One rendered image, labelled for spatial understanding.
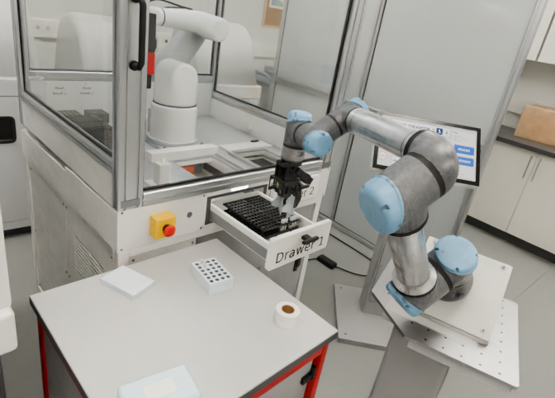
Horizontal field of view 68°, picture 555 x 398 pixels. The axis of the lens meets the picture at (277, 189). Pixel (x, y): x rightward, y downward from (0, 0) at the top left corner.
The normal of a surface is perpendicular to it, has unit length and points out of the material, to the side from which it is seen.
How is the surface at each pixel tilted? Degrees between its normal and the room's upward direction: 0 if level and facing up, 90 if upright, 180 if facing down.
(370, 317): 3
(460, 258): 36
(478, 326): 42
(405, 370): 90
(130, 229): 90
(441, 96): 90
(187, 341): 0
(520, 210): 90
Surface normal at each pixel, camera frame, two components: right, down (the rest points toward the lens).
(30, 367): 0.16, -0.91
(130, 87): 0.69, 0.38
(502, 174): -0.75, 0.15
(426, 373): -0.48, 0.27
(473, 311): -0.22, -0.50
